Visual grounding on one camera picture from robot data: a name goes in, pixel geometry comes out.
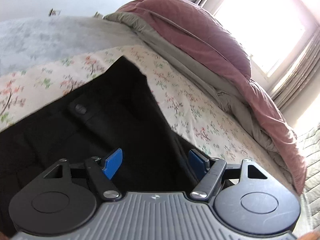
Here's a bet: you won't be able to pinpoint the black pants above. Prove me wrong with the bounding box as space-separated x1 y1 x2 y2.
1 57 198 236

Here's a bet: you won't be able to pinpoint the floral bed sheet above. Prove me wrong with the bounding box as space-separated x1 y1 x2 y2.
1 45 292 187

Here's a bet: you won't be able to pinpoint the pink and grey duvet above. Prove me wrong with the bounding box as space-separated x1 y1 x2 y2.
104 0 307 194

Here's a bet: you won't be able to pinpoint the light window curtain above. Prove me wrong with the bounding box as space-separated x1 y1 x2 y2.
270 29 320 111

